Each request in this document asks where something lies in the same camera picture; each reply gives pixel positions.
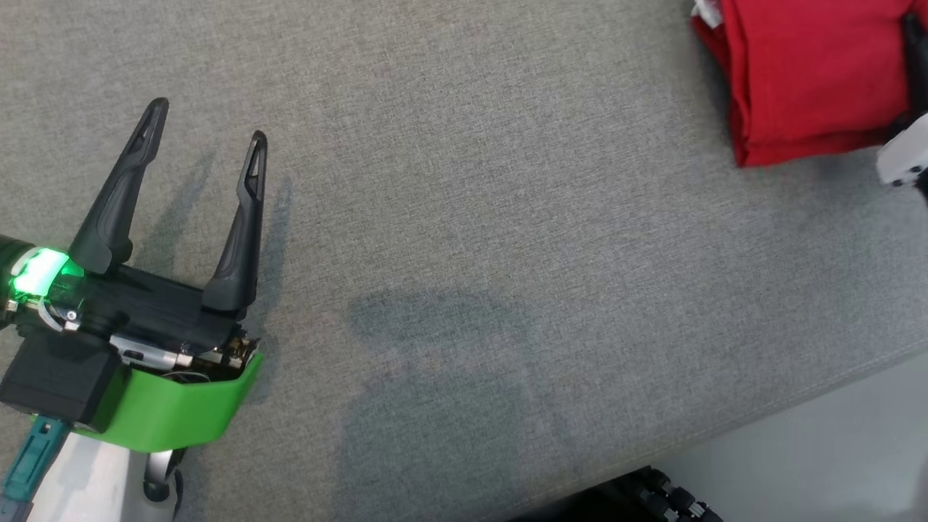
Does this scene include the left arm teal plug cable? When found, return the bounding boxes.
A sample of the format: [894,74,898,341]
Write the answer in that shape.
[0,417,71,522]

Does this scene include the grey fabric sofa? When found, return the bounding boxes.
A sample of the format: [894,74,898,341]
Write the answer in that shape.
[0,0,928,522]

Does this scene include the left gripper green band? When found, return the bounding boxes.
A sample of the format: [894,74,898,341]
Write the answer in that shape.
[0,130,268,452]

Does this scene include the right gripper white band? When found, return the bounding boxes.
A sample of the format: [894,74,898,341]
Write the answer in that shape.
[876,13,928,196]

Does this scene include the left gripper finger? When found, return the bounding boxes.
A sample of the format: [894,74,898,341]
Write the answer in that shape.
[69,98,169,275]

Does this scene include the red shorts with white panel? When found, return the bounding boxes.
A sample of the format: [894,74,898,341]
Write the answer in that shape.
[690,0,928,168]

